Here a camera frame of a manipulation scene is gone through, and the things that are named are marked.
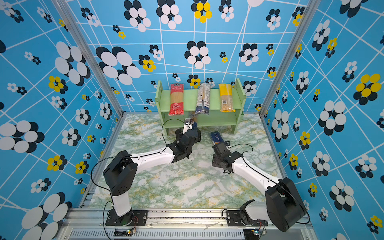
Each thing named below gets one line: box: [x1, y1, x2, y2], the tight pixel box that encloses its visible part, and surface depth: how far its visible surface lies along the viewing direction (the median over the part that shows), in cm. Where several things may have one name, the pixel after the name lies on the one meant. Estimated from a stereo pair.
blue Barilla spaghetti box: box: [210, 131, 225, 144], surface depth 104 cm
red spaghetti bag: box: [168, 83, 185, 116], surface depth 90 cm
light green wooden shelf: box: [155, 78, 247, 136], surface depth 94 cm
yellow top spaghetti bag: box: [218, 83, 236, 113], surface depth 87 cm
